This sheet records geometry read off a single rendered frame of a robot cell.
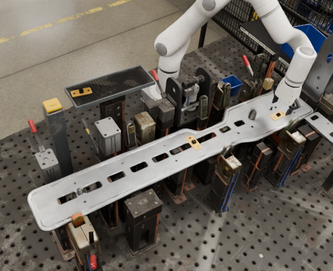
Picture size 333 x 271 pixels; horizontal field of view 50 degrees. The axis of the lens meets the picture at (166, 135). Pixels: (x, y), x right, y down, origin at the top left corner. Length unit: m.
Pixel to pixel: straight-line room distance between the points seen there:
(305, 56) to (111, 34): 2.79
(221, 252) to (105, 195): 0.59
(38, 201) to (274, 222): 1.05
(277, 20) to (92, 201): 1.00
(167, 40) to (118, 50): 2.05
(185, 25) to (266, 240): 1.05
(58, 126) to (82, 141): 0.44
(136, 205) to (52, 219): 0.30
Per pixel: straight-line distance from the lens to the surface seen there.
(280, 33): 1.56
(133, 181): 1.44
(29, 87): 3.45
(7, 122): 3.18
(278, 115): 1.81
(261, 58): 1.79
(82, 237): 1.26
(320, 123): 1.88
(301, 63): 1.60
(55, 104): 1.52
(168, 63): 1.94
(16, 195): 1.84
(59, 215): 1.38
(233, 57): 2.66
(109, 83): 1.59
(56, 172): 1.48
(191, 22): 1.72
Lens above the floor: 2.18
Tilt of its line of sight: 48 degrees down
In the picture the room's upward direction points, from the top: 7 degrees clockwise
